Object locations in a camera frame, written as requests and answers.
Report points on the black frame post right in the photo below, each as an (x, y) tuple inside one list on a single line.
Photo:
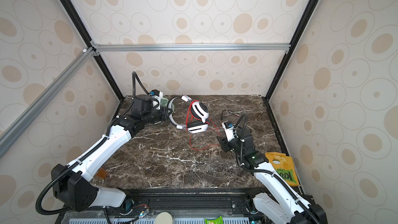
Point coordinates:
[(302, 24)]

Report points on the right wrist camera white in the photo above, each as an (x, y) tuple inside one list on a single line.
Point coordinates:
[(229, 130)]

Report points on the yellow chips bag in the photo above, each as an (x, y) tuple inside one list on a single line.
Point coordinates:
[(284, 166)]

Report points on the white black headphones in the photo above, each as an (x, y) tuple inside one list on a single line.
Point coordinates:
[(197, 116)]

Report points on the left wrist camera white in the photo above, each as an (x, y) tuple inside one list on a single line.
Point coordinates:
[(156, 98)]

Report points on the cream lid jar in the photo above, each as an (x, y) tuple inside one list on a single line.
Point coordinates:
[(164, 218)]

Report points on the black frame post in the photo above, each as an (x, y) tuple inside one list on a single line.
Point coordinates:
[(83, 32), (302, 24)]

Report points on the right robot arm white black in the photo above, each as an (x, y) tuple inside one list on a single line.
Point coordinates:
[(281, 204)]

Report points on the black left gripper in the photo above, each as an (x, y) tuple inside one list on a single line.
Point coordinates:
[(165, 115)]

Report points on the silver aluminium back rail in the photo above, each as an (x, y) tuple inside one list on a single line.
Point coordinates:
[(191, 47)]

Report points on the black frame post left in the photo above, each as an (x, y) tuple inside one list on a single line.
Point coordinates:
[(83, 32)]

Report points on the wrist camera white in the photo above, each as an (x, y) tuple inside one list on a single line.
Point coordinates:
[(156, 98), (229, 130)]

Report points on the silver aluminium rail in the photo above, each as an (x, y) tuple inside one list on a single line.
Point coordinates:
[(191, 47), (18, 127)]

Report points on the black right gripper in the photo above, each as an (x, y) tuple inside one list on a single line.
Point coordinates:
[(224, 144)]

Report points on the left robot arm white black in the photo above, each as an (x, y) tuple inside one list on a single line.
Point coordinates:
[(71, 188)]

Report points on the mint green headphones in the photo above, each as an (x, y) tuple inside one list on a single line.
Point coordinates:
[(165, 103)]

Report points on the amber bottle black cap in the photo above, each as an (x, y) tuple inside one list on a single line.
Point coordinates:
[(102, 173)]

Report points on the black mounting base rail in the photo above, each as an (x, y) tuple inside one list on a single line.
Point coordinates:
[(234, 200)]

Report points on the green snack packet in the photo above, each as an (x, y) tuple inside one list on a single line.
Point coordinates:
[(218, 220)]

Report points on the silver aluminium left rail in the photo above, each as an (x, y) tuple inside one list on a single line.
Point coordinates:
[(18, 127)]

